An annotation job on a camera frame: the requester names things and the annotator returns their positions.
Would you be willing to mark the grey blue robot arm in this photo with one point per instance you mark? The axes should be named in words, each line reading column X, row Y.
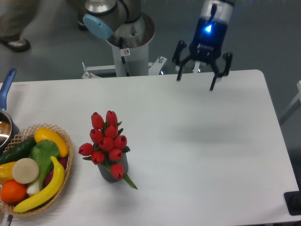
column 104, row 17

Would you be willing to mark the grey ribbed vase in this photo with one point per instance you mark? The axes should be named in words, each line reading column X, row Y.
column 114, row 171

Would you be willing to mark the blue handled saucepan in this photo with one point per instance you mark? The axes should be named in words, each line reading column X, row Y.
column 8, row 129

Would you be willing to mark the orange fruit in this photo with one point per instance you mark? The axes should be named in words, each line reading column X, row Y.
column 13, row 192

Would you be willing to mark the woven wicker basket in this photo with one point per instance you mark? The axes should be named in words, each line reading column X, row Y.
column 24, row 135

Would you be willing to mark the dark red vegetable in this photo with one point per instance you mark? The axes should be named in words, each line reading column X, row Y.
column 63, row 161

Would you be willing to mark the yellow banana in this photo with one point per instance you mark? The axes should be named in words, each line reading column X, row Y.
column 47, row 192

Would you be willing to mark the green bok choy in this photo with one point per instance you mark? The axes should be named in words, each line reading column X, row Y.
column 41, row 153

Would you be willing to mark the black device at edge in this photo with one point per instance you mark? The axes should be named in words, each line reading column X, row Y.
column 293, row 202

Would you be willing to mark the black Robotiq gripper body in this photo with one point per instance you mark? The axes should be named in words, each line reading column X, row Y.
column 206, row 45

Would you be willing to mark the person's leg and shoe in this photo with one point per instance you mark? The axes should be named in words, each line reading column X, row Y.
column 18, row 14

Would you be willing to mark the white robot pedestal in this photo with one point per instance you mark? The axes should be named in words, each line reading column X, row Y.
column 130, row 48

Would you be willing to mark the beige round disc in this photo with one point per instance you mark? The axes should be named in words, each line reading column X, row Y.
column 25, row 170

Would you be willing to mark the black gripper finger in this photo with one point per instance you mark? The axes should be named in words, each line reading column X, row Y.
column 181, row 63
column 217, row 74

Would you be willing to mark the white table leg frame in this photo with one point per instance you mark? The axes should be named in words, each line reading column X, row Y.
column 294, row 104

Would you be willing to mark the red tulip bouquet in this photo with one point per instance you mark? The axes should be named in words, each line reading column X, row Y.
column 107, row 142

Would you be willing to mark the green cucumber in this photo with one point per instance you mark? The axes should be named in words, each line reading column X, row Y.
column 21, row 150

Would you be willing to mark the yellow bell pepper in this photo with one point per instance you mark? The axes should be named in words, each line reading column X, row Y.
column 6, row 172

